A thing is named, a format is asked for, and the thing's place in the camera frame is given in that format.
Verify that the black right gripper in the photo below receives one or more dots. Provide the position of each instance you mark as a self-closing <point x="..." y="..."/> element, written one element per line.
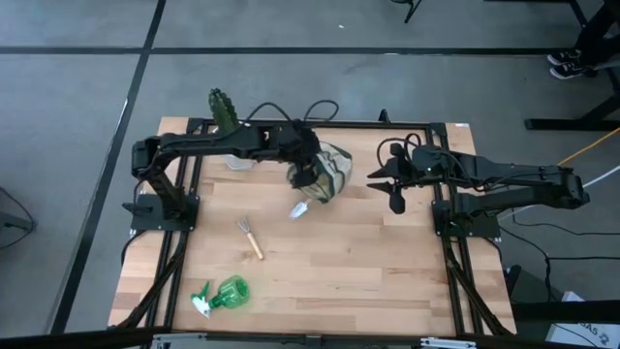
<point x="402" y="179"/>

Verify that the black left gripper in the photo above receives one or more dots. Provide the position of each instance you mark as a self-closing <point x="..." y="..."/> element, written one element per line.
<point x="302" y="148"/>

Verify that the beige green gardening bag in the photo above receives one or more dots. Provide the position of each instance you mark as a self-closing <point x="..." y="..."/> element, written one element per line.
<point x="334" y="169"/>

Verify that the green spray bottle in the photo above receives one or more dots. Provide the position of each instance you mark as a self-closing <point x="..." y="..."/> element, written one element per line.
<point x="232" y="293"/>

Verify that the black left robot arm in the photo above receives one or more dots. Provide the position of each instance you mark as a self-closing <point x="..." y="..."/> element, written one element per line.
<point x="203" y="143"/>

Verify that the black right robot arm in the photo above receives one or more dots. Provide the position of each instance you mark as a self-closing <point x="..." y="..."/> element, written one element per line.
<point x="523" y="179"/>

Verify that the white hexagonal plant pot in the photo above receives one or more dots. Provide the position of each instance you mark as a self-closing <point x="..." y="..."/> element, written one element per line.
<point x="239" y="163"/>

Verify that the green cactus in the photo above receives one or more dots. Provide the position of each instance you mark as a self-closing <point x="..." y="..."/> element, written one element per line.
<point x="222" y="111"/>

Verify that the black chair leg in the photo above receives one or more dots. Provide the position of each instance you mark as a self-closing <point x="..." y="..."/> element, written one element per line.
<point x="412" y="10"/>

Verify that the black equipment box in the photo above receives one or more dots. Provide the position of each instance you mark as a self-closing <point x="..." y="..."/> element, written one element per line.
<point x="528" y="291"/>

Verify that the person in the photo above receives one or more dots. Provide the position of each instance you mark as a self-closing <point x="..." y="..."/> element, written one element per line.
<point x="567" y="72"/>

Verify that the white cardboard box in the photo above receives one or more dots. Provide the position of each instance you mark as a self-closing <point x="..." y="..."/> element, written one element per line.
<point x="581" y="334"/>

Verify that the black metal stand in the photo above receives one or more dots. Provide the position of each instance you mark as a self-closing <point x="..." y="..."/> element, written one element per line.
<point x="14" y="223"/>

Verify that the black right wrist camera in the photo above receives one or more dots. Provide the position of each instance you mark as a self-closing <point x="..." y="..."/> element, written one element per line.
<point x="426" y="156"/>

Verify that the black aluminium table frame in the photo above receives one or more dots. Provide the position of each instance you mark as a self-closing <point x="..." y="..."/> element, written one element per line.
<point x="363" y="124"/>

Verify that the small black mount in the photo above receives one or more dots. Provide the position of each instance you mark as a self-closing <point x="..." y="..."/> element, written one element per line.
<point x="383" y="116"/>

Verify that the silver metal bracket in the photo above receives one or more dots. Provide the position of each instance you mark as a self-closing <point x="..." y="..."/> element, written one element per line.
<point x="448" y="343"/>
<point x="179" y="341"/>

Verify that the black desk frame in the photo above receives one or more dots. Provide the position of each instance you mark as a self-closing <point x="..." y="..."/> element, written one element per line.
<point x="557" y="124"/>

